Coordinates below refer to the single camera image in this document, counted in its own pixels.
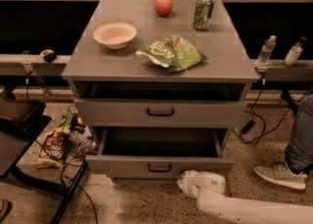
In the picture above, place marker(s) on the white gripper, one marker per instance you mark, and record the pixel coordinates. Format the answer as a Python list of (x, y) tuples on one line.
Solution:
[(202, 182)]

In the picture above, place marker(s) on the gray drawer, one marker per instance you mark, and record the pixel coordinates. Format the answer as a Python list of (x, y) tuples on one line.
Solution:
[(156, 153), (160, 113)]

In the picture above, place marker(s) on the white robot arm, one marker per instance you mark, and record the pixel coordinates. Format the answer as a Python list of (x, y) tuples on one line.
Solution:
[(240, 211)]

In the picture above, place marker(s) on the gray drawer cabinet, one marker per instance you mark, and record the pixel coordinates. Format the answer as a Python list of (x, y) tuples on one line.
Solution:
[(160, 79)]

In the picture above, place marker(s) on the gray knit sneaker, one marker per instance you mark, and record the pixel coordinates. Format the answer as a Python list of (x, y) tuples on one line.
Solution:
[(282, 175)]

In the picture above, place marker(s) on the person leg in jeans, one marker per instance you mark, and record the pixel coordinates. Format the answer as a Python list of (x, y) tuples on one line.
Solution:
[(299, 150)]

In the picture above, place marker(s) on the plastic bottle on floor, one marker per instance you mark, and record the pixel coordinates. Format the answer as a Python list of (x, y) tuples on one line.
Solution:
[(84, 145)]

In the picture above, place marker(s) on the green chip bag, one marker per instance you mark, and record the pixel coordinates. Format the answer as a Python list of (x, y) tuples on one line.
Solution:
[(175, 53)]

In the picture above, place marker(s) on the green bag on floor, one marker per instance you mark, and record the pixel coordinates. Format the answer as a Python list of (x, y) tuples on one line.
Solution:
[(68, 117)]

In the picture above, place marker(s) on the clear water bottle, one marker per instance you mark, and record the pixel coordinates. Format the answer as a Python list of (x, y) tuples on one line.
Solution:
[(266, 50)]

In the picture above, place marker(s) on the brown snack bag on floor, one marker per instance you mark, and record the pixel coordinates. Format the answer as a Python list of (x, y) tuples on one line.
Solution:
[(52, 152)]

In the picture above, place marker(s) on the white bowl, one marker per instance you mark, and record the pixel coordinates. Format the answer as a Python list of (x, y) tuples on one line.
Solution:
[(115, 35)]

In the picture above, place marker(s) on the red apple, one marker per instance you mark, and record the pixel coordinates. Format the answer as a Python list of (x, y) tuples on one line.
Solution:
[(163, 7)]

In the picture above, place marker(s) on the green soda can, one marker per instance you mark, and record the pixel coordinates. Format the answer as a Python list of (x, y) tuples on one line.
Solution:
[(203, 13)]

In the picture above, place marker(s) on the black cart at left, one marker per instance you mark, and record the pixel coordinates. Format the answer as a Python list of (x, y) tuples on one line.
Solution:
[(21, 123)]

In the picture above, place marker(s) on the black yellow tape measure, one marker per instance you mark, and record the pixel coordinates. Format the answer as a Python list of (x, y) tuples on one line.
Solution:
[(48, 55)]

